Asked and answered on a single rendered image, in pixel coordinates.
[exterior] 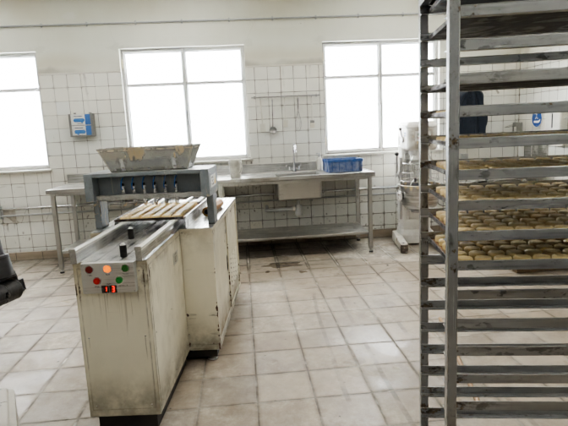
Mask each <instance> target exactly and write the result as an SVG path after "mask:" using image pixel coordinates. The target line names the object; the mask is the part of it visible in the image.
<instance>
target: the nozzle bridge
mask: <svg viewBox="0 0 568 426"><path fill-rule="evenodd" d="M176 174H177V176H176V180H175V181H177V186H178V192H177V193H175V190H174V178H175V175H176ZM155 175H156V176H155ZM165 175H166V177H165ZM133 176H135V177H134V179H133V183H134V185H135V187H136V194H133V191H132V189H131V181H132V178H133ZM143 176H145V178H144V181H143V182H145V185H146V192H147V193H146V194H143V189H142V179H143ZM154 176H155V179H154V182H156V187H157V193H156V194H154V191H153V186H152V183H153V177H154ZM122 177H124V178H123V180H122V183H124V186H125V191H126V194H122V190H121V187H120V184H121V179H122ZM164 177H165V181H167V193H164V187H163V180H164ZM83 178H84V186H85V199H86V202H93V204H94V212H95V219H96V229H103V228H105V227H107V226H109V217H108V209H107V200H123V199H159V198H178V197H197V196H202V197H206V200H207V211H208V223H209V224H215V223H216V222H217V208H216V190H218V184H217V172H216V165H209V166H208V165H205V166H193V167H190V168H189V169H172V170H153V171H135V172H110V170H102V171H99V172H92V173H88V174H84V175H83Z"/></svg>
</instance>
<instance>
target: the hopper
mask: <svg viewBox="0 0 568 426"><path fill-rule="evenodd" d="M200 145H201V144H183V145H148V146H130V147H112V148H105V149H97V150H96V151H97V152H98V153H99V155H100V156H101V158H102V160H103V161H104V162H105V163H106V165H107V167H108V169H109V170H110V172H135V171H153V170H172V169H189V168H190V167H193V166H194V162H195V159H196V156H197V154H198V151H199V148H200Z"/></svg>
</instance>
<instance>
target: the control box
mask: <svg viewBox="0 0 568 426"><path fill-rule="evenodd" d="M106 265H108V266H109V267H110V268H111V270H110V272H107V273H106V272H105V271H104V270H103V268H104V266H106ZM123 265H127V266H128V271H126V272H124V271H122V266H123ZM87 266H90V267H91V268H92V270H93V271H92V272H91V273H87V272H86V271H85V268H86V267H87ZM80 271H81V278H82V286H83V293H84V294H94V293H113V292H112V288H111V286H114V287H115V288H114V289H115V291H114V289H113V291H114V292H137V291H138V290H139V286H138V277H137V269H136V260H120V261H101V262H83V263H81V264H80ZM119 276H120V277H122V278H123V282H122V283H120V284H118V283H116V278H117V277H119ZM95 278H99V279H100V280H101V282H100V283H99V284H98V285H96V284H95V283H94V282H93V280H94V279H95ZM103 287H106V288H107V291H106V290H105V292H104V289H103Z"/></svg>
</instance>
